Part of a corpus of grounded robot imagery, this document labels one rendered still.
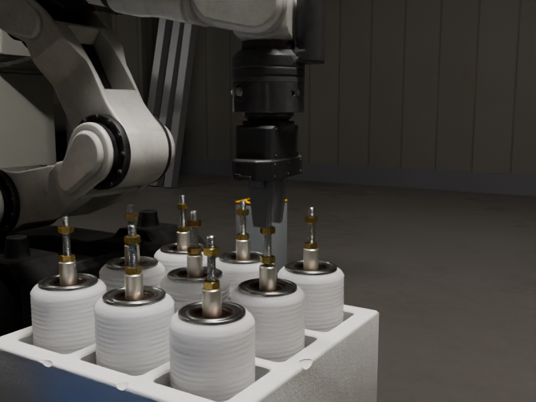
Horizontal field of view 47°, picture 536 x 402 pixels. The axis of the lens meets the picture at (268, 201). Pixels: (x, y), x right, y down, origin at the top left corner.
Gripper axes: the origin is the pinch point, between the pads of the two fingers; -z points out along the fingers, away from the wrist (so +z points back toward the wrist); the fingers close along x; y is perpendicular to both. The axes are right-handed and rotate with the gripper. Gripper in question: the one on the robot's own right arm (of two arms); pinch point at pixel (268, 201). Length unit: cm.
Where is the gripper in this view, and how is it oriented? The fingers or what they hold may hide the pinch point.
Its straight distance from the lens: 76.8
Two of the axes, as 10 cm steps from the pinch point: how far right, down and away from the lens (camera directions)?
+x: 4.3, -1.3, 8.9
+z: 0.0, -9.9, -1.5
